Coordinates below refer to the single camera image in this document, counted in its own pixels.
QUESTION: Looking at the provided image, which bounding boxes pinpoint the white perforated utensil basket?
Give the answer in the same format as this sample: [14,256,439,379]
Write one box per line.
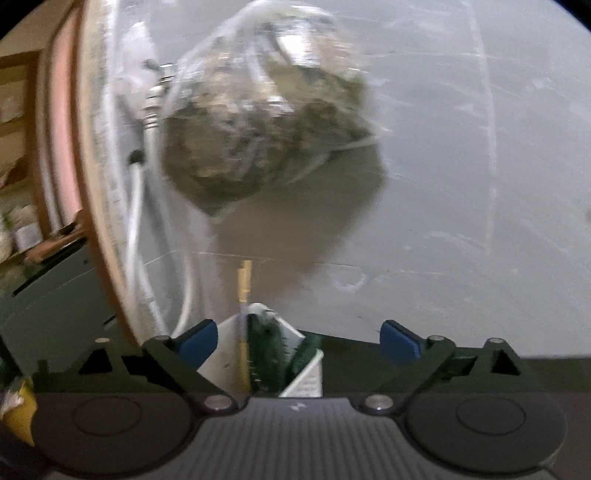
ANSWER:
[198,303,324,398]

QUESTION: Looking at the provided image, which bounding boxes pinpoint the black handled scissors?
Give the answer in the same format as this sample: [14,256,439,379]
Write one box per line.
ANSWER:
[247,310,322,397]

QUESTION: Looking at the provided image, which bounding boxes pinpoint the bamboo chopstick with purple band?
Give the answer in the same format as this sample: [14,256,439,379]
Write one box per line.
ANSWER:
[238,260,252,394]

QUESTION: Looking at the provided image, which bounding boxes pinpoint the plastic bag of dried leaves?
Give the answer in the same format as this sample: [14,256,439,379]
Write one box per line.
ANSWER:
[161,1,377,216]

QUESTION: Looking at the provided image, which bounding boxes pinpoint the white flexible hose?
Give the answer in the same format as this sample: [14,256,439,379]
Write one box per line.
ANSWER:
[124,124,195,340]

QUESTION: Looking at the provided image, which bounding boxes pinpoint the metal wall faucet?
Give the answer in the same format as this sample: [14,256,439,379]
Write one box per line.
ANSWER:
[142,59,177,129]

